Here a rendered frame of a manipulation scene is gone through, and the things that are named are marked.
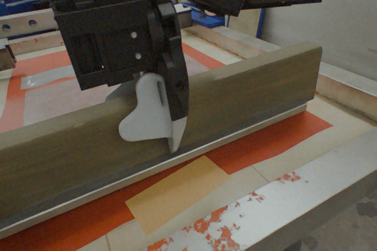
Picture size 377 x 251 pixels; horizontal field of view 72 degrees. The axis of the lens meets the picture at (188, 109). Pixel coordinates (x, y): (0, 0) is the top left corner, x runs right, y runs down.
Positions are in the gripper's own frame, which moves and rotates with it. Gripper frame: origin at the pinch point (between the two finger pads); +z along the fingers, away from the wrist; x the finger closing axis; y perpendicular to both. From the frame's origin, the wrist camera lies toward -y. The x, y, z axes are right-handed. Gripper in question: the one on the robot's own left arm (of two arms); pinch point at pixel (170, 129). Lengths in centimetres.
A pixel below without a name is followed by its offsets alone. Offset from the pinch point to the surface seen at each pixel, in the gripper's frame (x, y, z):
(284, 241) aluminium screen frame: 13.8, -3.3, 3.9
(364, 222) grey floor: -11, -91, 101
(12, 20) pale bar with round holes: -68, 18, -3
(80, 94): -25.6, 7.6, 5.0
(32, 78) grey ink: -39.1, 15.7, 4.6
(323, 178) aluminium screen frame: 12.1, -9.2, 1.6
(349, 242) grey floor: -8, -76, 101
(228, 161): 3.0, -5.4, 5.1
